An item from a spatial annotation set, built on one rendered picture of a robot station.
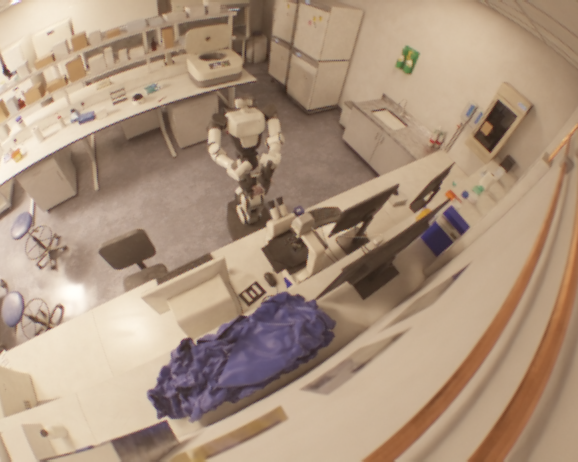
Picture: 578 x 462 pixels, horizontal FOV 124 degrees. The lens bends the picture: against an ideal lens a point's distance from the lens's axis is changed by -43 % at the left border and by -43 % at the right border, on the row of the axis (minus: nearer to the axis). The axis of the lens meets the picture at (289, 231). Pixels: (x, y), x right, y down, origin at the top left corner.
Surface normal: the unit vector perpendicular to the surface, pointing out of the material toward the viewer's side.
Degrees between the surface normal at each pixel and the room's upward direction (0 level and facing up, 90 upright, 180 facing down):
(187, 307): 0
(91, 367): 0
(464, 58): 90
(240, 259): 0
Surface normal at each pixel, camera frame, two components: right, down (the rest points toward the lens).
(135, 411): 0.12, -0.52
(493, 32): -0.84, 0.40
